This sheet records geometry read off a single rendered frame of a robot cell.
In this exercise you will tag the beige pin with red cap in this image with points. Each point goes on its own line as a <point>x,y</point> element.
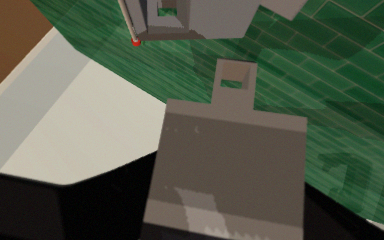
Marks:
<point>135,41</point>

